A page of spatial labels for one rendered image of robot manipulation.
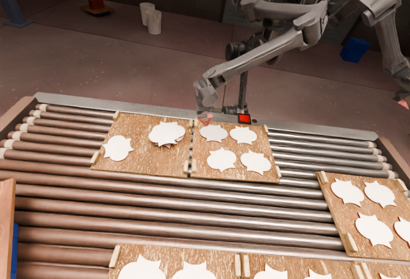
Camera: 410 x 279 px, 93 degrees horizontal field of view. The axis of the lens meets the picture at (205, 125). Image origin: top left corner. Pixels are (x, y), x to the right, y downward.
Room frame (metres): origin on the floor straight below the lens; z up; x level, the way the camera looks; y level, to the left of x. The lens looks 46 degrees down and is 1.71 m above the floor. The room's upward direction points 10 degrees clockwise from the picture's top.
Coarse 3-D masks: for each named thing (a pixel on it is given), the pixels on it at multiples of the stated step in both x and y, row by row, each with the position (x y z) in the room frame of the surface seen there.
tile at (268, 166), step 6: (246, 156) 0.58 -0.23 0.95; (252, 156) 0.58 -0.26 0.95; (258, 156) 0.59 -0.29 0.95; (246, 162) 0.54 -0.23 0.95; (252, 162) 0.55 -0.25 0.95; (258, 162) 0.55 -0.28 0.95; (264, 162) 0.56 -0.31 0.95; (246, 168) 0.51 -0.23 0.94; (252, 168) 0.51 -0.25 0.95; (258, 168) 0.52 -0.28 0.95; (264, 168) 0.53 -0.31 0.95
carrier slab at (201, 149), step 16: (224, 128) 0.75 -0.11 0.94; (256, 128) 0.79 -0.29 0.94; (208, 144) 0.62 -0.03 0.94; (224, 144) 0.64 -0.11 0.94; (240, 144) 0.66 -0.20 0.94; (256, 144) 0.68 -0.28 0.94; (272, 160) 0.59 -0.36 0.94; (192, 176) 0.43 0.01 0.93; (208, 176) 0.44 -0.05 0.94; (224, 176) 0.45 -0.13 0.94; (240, 176) 0.47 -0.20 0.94; (256, 176) 0.48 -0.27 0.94; (272, 176) 0.50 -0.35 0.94
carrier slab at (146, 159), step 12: (120, 120) 0.67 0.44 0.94; (132, 120) 0.69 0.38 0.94; (144, 120) 0.70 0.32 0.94; (156, 120) 0.72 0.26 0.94; (168, 120) 0.73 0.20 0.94; (180, 120) 0.75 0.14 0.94; (108, 132) 0.58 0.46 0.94; (120, 132) 0.59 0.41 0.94; (132, 132) 0.61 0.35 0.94; (144, 132) 0.62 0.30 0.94; (132, 144) 0.54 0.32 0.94; (144, 144) 0.55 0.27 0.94; (180, 144) 0.59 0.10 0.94; (132, 156) 0.47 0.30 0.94; (144, 156) 0.48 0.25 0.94; (156, 156) 0.49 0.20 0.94; (168, 156) 0.51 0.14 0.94; (180, 156) 0.52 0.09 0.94; (96, 168) 0.38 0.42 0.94; (108, 168) 0.39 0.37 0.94; (120, 168) 0.40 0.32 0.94; (132, 168) 0.41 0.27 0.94; (144, 168) 0.42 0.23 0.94; (156, 168) 0.43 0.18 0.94; (168, 168) 0.44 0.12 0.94; (180, 168) 0.45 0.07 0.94
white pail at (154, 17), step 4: (148, 12) 4.10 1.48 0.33; (152, 12) 4.15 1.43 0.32; (156, 12) 4.17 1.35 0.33; (160, 12) 4.10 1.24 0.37; (148, 16) 3.90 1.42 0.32; (152, 16) 3.89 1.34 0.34; (156, 16) 3.92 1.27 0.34; (160, 16) 4.02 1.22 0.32; (148, 20) 3.91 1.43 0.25; (152, 20) 3.89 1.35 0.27; (156, 20) 3.92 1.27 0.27; (160, 20) 4.03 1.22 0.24; (148, 24) 3.92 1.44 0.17; (152, 24) 3.89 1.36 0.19; (156, 24) 3.92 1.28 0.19; (160, 24) 4.03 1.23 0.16; (148, 28) 3.94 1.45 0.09; (152, 28) 3.90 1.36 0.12; (156, 28) 3.92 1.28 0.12; (160, 28) 4.04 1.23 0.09; (152, 32) 3.90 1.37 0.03; (156, 32) 3.93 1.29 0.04; (160, 32) 4.04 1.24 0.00
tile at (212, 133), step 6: (210, 126) 0.73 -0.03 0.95; (216, 126) 0.74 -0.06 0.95; (204, 132) 0.68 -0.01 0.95; (210, 132) 0.69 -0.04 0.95; (216, 132) 0.70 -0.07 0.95; (222, 132) 0.71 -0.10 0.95; (204, 138) 0.65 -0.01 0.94; (210, 138) 0.65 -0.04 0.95; (216, 138) 0.66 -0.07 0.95; (222, 138) 0.67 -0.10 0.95
